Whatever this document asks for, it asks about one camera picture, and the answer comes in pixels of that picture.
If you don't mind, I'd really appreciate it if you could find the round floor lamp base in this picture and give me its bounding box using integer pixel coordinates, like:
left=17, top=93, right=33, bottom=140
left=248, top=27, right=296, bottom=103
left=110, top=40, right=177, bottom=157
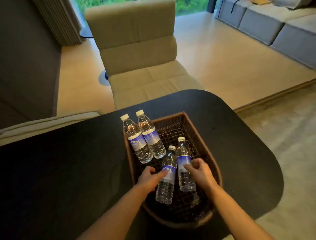
left=98, top=69, right=111, bottom=87

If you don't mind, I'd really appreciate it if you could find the black oval table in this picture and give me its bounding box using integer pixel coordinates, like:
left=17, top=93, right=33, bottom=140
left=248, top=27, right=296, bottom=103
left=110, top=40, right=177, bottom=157
left=0, top=89, right=284, bottom=240

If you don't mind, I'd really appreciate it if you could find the clear plastic water bottle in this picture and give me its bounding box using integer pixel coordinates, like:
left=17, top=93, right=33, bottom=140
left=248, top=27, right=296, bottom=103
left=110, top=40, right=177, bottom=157
left=176, top=137, right=196, bottom=192
left=120, top=114, right=153, bottom=164
left=155, top=145, right=178, bottom=205
left=135, top=110, right=166, bottom=159

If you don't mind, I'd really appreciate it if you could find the person's right hand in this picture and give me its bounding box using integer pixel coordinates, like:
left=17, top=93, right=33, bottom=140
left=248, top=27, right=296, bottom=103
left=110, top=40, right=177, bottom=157
left=183, top=158, right=220, bottom=190

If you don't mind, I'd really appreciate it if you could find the beige upholstered chair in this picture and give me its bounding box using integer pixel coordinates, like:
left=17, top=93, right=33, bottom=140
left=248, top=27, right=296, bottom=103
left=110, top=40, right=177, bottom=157
left=0, top=111, right=101, bottom=147
left=84, top=0, right=205, bottom=111

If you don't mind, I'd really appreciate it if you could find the person's left forearm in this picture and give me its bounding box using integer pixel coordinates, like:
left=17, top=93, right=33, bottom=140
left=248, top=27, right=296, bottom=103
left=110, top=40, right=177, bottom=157
left=78, top=183, right=150, bottom=240

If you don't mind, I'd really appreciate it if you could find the person's right forearm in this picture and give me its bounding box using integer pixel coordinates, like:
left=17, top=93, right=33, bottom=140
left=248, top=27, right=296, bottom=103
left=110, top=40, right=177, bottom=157
left=207, top=183, right=276, bottom=240

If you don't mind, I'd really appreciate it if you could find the brown wicker basket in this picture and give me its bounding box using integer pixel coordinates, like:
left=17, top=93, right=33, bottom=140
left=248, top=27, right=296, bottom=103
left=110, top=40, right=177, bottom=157
left=123, top=111, right=223, bottom=229

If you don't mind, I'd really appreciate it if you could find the grey pleated curtain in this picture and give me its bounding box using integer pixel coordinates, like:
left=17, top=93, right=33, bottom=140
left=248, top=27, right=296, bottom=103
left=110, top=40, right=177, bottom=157
left=33, top=0, right=85, bottom=46

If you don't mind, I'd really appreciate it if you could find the person's left hand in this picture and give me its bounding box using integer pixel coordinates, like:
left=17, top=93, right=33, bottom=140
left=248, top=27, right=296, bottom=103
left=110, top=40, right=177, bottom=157
left=136, top=166, right=168, bottom=194

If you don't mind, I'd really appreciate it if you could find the grey modular sofa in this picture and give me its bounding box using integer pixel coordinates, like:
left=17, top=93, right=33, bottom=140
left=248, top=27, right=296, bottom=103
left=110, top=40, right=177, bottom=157
left=214, top=0, right=316, bottom=70

